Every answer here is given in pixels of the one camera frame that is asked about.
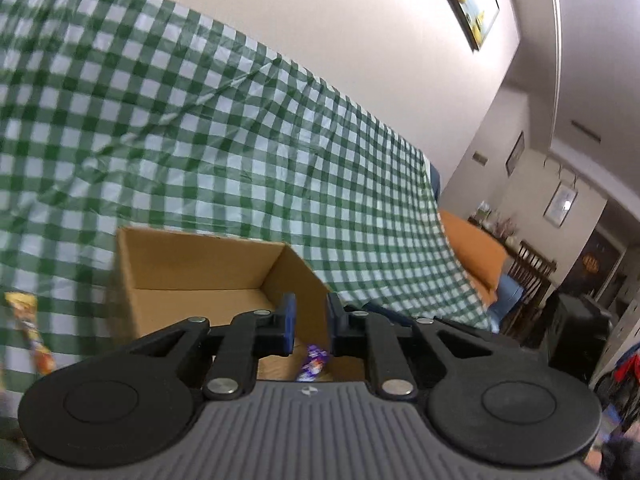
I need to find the green checked cloth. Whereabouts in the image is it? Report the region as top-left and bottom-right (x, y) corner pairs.
(0, 0), (497, 392)

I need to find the orange cushion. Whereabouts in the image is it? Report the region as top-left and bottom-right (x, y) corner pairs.
(438, 209), (511, 307)

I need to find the purple snack packet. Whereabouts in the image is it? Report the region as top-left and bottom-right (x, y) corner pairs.
(296, 343), (331, 383)

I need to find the blue sofa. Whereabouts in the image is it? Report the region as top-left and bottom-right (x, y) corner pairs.
(429, 162), (524, 334)

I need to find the brown cardboard box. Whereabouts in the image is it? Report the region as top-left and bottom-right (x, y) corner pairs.
(114, 226), (368, 384)

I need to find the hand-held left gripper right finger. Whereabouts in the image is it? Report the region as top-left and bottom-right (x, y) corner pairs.
(326, 291), (497, 401)

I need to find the wall air vent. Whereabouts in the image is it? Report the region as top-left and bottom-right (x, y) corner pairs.
(570, 118), (603, 142)

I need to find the wooden chair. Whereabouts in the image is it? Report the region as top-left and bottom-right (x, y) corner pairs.
(502, 239), (559, 337)

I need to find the white framed picture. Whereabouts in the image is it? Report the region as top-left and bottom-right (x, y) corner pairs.
(543, 182), (580, 230)

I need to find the black bag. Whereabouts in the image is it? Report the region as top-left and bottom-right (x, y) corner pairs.
(542, 292), (617, 382)

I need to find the small dark framed picture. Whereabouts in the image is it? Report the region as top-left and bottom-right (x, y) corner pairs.
(505, 130), (526, 177)

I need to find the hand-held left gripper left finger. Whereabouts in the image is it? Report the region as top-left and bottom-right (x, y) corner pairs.
(127, 293), (299, 401)

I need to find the yellow snack packet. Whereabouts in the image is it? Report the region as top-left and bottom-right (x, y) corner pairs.
(2, 291), (56, 377)

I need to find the red clothing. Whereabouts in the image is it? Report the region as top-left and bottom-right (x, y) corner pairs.
(613, 352), (640, 387)

